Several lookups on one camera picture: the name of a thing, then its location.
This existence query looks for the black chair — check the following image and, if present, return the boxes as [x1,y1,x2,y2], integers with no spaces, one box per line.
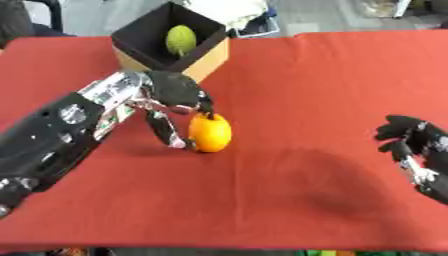
[22,0,67,34]

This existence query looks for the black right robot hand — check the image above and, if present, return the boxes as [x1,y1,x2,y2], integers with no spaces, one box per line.
[372,114,448,205]

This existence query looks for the orange toy fruit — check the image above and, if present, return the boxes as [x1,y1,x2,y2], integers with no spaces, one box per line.
[187,112,235,154]

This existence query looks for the green toy fruit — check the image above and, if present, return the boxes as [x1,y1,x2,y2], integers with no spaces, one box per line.
[164,24,200,57]

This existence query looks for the tan cardboard box black inside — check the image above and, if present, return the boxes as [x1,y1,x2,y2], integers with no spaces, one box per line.
[110,1,231,84]

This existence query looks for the white bag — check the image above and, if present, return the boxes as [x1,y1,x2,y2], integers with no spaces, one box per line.
[183,0,282,38]

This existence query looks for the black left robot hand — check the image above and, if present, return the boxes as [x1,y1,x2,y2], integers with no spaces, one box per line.
[131,70,216,150]

